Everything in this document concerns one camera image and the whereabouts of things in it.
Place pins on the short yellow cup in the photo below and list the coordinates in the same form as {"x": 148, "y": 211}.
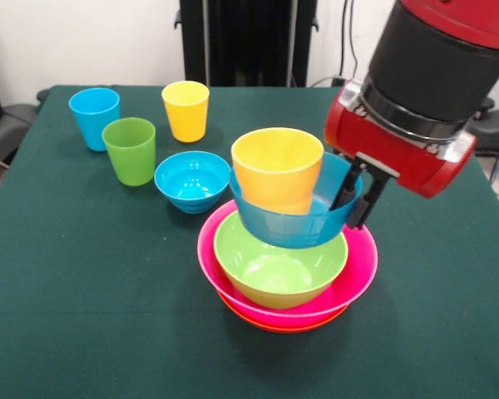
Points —
{"x": 274, "y": 174}
{"x": 278, "y": 207}

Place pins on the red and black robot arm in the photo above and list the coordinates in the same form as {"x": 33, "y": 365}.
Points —
{"x": 432, "y": 62}

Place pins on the tall yellow cup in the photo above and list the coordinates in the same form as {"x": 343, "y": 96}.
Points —
{"x": 186, "y": 120}

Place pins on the blue cup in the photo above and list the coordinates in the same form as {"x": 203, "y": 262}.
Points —
{"x": 91, "y": 120}

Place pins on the dark green table cloth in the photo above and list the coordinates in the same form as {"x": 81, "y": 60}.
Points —
{"x": 108, "y": 324}

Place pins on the orange bowl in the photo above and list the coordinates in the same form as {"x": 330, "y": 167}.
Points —
{"x": 283, "y": 327}

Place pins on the green cup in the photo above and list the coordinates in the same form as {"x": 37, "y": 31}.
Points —
{"x": 131, "y": 158}

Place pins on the large pink bowl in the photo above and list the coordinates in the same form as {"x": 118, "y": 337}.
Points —
{"x": 357, "y": 274}

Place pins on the large green bowl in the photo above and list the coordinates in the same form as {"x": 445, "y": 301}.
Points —
{"x": 274, "y": 270}

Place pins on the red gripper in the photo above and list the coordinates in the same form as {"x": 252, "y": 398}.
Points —
{"x": 399, "y": 166}

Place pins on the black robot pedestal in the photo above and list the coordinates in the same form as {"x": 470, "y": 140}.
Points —
{"x": 249, "y": 41}

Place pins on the dark blue bowl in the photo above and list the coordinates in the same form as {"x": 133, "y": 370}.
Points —
{"x": 291, "y": 230}

